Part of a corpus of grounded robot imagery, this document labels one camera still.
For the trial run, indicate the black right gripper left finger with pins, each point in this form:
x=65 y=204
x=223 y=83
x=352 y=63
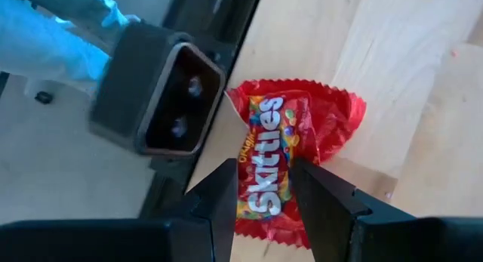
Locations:
x=203 y=232

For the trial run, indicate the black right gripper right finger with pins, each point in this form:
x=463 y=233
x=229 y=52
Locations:
x=332 y=224

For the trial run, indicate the black table-level camera box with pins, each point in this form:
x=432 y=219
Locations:
x=132 y=84

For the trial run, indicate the small black bolt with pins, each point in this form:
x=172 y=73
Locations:
x=44 y=97

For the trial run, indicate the red Skittles bag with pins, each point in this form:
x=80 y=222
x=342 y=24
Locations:
x=287 y=122

